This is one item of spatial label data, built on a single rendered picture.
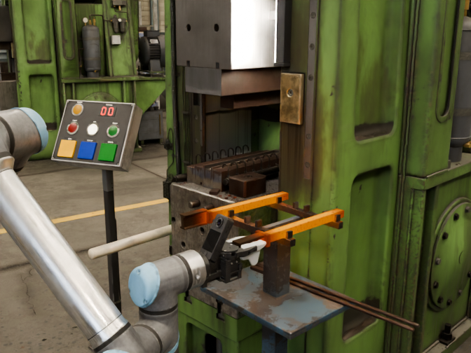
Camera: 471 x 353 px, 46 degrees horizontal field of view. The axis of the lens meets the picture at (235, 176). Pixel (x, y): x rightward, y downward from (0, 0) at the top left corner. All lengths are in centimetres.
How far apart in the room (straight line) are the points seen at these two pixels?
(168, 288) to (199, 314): 101
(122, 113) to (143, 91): 496
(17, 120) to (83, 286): 41
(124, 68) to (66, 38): 77
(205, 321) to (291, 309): 64
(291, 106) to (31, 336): 184
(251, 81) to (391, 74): 52
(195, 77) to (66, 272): 108
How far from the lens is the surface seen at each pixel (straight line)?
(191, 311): 229
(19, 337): 307
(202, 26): 203
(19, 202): 122
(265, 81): 213
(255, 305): 169
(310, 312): 167
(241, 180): 196
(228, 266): 136
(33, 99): 686
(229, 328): 214
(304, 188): 195
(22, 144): 134
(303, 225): 156
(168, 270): 126
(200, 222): 163
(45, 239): 120
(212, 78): 200
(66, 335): 301
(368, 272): 233
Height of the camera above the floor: 149
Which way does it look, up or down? 15 degrees down
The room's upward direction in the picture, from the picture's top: straight up
